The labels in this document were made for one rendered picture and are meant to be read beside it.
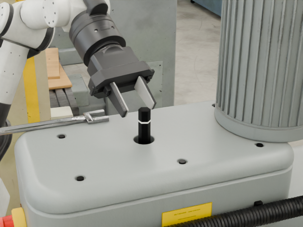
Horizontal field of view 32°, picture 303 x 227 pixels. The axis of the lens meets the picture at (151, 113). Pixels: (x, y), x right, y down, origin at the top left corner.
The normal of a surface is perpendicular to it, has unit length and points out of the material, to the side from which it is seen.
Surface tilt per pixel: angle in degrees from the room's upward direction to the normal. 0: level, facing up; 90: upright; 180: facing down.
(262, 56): 90
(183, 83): 0
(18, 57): 82
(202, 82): 0
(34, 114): 90
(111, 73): 30
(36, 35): 97
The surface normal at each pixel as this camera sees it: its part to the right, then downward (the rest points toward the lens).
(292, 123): 0.29, 0.42
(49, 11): -0.80, 0.18
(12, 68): 0.54, 0.25
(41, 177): 0.00, -0.90
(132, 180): 0.16, -0.61
